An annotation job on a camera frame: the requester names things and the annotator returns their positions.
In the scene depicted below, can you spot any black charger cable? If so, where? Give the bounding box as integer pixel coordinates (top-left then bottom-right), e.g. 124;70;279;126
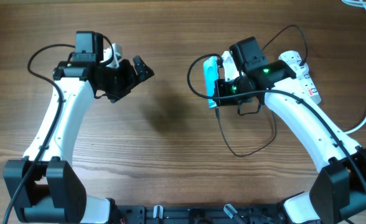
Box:
214;24;309;157

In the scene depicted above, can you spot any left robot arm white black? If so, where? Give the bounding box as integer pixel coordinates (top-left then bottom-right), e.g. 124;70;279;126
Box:
3;31;154;223

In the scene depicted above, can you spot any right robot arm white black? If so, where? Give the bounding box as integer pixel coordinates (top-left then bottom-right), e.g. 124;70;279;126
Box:
204;37;366;223

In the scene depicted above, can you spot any white power strip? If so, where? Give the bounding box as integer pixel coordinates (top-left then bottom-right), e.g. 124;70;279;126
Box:
278;50;321;105

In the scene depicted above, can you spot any black mounting rail base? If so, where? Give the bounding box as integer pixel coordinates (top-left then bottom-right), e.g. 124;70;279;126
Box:
111;203;291;224

